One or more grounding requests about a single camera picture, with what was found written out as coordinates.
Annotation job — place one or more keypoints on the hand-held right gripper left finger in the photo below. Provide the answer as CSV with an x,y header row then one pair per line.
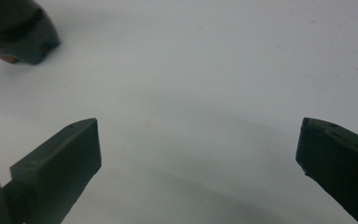
x,y
59,168

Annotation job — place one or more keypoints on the cola bottle with red cap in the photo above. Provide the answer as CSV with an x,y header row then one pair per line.
x,y
15,31

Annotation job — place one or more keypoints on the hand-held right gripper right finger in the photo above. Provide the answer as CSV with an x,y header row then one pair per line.
x,y
341,161

